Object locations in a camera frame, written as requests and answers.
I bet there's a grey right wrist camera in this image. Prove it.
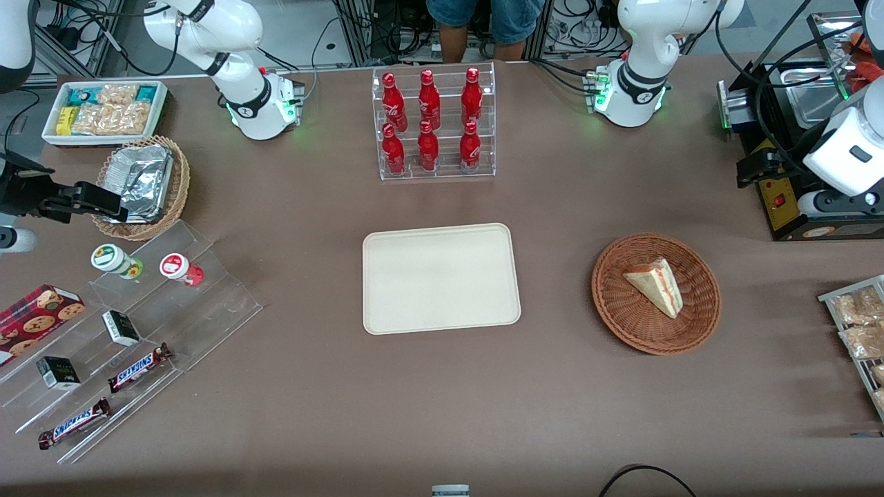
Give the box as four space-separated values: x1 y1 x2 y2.
0 228 39 254

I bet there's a beige rectangular tray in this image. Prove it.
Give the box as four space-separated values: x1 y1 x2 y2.
363 222 521 335

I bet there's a triangular sandwich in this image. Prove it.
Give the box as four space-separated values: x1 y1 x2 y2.
623 257 684 320

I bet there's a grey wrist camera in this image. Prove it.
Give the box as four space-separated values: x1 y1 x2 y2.
0 228 39 254
798 190 884 220

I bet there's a small black box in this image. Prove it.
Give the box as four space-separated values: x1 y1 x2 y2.
36 355 81 391
102 310 141 347

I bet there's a clear bag of pastries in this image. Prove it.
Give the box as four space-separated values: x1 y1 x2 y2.
839 324 884 360
832 286 884 325

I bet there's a round brown wicker basket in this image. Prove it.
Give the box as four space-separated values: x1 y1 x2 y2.
591 233 722 356

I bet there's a red cola bottle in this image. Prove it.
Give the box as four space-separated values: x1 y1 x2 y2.
418 69 441 130
461 67 483 127
382 72 408 132
417 119 440 172
459 121 481 173
382 123 406 175

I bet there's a small clear cracker bag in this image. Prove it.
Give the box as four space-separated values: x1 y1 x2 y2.
97 84 140 108

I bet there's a red sausage on skewer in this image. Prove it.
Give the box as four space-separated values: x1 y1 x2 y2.
853 62 884 94
846 31 884 63

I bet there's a red lid cup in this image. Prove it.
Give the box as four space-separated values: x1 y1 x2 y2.
160 253 204 287

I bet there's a silver foil container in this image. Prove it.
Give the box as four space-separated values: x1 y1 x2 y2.
104 145 175 223

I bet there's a steel warmer pan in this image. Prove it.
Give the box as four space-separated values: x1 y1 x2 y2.
780 66 852 129

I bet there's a red plaid cookie box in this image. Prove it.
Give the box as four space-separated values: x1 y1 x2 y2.
0 284 86 367

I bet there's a black cable loop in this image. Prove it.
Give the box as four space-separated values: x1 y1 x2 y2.
597 465 698 497

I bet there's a brown Snickers bar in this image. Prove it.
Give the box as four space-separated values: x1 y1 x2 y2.
38 398 113 450
107 343 173 394

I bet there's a green lid cup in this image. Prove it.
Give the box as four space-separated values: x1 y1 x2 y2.
90 244 144 280

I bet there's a person in denim shorts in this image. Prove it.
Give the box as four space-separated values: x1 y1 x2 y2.
426 0 546 63

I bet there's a white rectangular snack bin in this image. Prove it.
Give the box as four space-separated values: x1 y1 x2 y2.
41 80 169 148

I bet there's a clear acrylic stepped display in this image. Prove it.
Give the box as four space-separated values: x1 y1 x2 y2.
0 220 263 465

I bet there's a clear acrylic bottle rack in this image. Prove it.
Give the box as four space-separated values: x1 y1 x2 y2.
372 62 497 182

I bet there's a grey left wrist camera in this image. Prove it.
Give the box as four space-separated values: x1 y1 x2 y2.
798 190 884 220

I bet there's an oval tan wicker basket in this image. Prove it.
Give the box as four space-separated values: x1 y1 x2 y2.
92 135 191 242

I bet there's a tray of packaged pastries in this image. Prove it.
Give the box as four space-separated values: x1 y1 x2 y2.
818 275 884 422

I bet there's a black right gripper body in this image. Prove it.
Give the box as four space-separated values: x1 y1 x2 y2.
0 153 57 219

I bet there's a black food warmer machine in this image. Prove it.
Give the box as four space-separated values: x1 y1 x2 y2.
718 10 884 242

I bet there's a large clear cracker bag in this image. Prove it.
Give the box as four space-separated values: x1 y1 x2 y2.
73 102 153 136

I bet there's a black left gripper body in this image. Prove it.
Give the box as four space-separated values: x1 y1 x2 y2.
753 148 796 186

